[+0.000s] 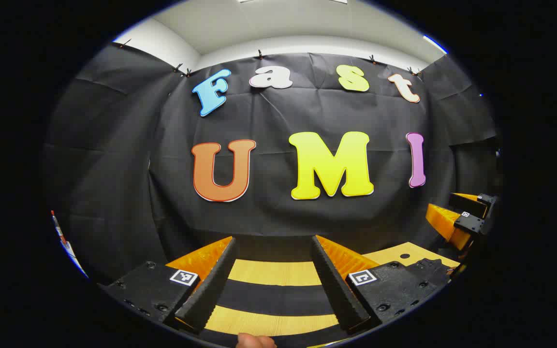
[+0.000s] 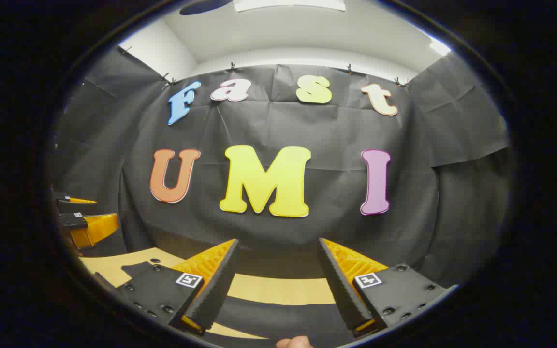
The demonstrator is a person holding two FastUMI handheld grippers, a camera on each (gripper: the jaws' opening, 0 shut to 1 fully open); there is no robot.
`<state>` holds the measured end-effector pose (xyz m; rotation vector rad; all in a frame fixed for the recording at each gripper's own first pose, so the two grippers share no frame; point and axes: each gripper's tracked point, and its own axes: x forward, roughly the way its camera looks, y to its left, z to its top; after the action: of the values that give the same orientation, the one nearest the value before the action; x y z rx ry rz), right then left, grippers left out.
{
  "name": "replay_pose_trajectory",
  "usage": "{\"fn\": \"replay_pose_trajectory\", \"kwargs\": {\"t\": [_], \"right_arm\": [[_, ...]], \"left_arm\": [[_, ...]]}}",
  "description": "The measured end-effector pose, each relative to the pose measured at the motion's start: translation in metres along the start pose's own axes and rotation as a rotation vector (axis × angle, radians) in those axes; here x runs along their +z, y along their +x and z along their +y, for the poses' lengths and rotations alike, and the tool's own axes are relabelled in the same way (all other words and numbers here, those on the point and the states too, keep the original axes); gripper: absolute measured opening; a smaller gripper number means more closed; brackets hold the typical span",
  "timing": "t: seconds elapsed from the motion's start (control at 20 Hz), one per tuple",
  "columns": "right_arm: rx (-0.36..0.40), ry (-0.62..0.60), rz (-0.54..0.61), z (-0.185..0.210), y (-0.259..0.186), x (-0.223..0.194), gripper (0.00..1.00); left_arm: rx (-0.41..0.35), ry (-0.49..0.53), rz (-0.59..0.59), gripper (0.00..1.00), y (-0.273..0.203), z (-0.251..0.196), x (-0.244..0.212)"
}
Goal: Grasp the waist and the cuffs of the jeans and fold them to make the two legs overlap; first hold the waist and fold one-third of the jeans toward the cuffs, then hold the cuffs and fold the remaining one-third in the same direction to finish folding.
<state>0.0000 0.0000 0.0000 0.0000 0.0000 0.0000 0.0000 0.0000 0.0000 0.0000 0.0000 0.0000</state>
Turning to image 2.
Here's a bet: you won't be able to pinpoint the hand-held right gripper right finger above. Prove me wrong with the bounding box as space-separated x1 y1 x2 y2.
318 237 458 338

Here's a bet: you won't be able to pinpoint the ceiling light panel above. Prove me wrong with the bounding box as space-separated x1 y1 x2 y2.
234 0 346 13

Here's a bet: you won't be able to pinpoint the black backdrop cloth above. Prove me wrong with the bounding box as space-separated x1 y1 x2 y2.
49 48 511 290

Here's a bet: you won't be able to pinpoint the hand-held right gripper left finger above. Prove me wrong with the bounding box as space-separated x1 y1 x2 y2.
114 238 239 336

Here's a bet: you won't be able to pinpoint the dark grey jeans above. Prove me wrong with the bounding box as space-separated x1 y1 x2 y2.
120 261 359 346

